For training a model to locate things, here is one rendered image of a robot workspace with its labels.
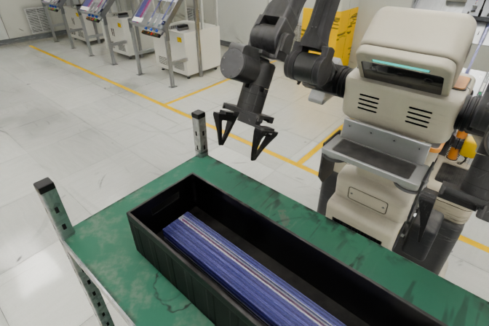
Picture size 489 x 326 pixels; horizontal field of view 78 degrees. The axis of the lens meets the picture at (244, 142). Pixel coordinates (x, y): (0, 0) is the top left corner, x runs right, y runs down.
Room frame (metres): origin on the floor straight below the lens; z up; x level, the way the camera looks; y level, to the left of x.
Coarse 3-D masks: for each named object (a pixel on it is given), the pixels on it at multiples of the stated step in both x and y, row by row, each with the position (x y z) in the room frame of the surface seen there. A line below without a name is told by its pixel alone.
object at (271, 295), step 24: (192, 216) 0.49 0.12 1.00; (168, 240) 0.44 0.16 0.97; (192, 240) 0.42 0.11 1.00; (216, 240) 0.42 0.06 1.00; (216, 264) 0.36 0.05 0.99; (240, 264) 0.36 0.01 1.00; (240, 288) 0.32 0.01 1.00; (264, 288) 0.32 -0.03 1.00; (288, 288) 0.32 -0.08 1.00; (264, 312) 0.27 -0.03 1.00; (288, 312) 0.27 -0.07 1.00; (312, 312) 0.27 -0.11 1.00
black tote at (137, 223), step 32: (160, 192) 0.49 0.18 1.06; (192, 192) 0.55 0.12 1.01; (224, 192) 0.49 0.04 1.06; (160, 224) 0.48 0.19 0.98; (224, 224) 0.49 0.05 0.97; (256, 224) 0.43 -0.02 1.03; (160, 256) 0.37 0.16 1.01; (256, 256) 0.41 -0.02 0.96; (288, 256) 0.38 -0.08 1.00; (320, 256) 0.34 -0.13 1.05; (192, 288) 0.31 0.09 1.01; (320, 288) 0.33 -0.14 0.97; (352, 288) 0.30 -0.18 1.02; (384, 288) 0.27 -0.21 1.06; (224, 320) 0.26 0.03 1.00; (256, 320) 0.28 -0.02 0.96; (352, 320) 0.28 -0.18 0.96; (384, 320) 0.26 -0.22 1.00; (416, 320) 0.24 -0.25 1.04
